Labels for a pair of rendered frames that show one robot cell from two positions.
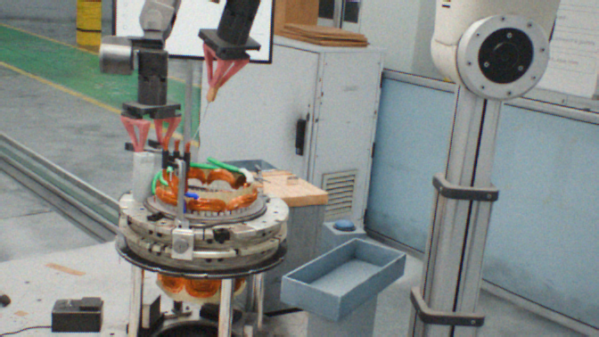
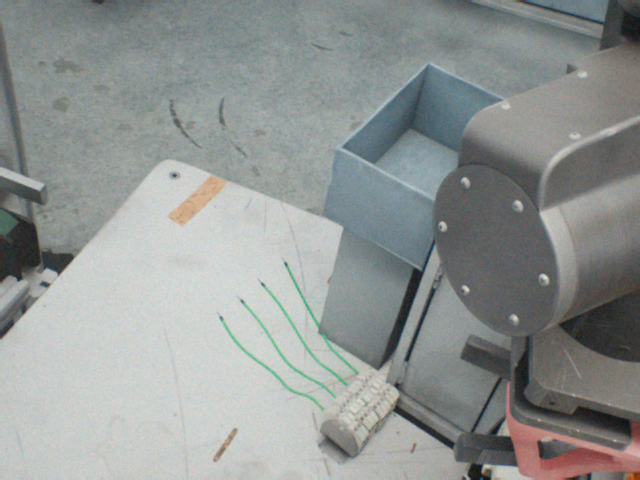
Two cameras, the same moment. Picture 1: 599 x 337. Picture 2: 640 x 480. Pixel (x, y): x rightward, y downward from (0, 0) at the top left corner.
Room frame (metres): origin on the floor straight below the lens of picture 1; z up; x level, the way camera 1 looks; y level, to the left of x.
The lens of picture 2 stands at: (1.28, 0.55, 1.53)
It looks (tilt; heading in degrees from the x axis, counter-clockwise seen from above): 47 degrees down; 326
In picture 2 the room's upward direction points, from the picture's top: 12 degrees clockwise
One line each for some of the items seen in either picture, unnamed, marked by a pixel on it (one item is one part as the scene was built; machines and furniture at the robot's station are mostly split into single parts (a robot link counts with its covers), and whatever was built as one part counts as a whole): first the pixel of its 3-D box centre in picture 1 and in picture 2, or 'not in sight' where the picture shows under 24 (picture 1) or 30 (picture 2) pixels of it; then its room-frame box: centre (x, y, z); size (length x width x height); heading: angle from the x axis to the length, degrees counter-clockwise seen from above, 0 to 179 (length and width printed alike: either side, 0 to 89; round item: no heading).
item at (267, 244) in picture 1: (258, 246); not in sight; (1.23, 0.07, 1.06); 0.09 x 0.04 x 0.01; 127
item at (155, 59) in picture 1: (150, 62); not in sight; (1.41, 0.31, 1.34); 0.07 x 0.06 x 0.07; 96
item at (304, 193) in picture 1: (270, 188); not in sight; (1.60, 0.07, 1.05); 0.20 x 0.19 x 0.02; 32
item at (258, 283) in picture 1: (258, 286); not in sight; (1.38, 0.07, 0.91); 0.02 x 0.02 x 0.21
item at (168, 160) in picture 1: (176, 160); not in sight; (1.20, 0.22, 1.21); 0.04 x 0.04 x 0.03; 37
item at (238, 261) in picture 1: (204, 224); not in sight; (1.32, 0.18, 1.05); 0.29 x 0.29 x 0.06
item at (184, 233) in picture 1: (184, 242); not in sight; (1.16, 0.19, 1.07); 0.04 x 0.02 x 0.05; 85
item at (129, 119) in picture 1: (144, 129); (566, 401); (1.40, 0.32, 1.21); 0.07 x 0.07 x 0.09; 54
